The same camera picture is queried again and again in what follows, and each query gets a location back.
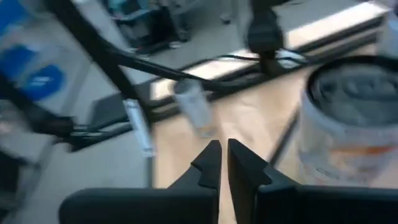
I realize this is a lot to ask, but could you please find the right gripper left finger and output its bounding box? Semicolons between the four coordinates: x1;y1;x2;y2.
58;139;222;224

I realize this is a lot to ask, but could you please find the black aluminium table frame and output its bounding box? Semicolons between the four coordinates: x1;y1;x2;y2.
149;9;386;110

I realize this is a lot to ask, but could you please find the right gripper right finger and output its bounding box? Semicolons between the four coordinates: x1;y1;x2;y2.
228;138;398;224

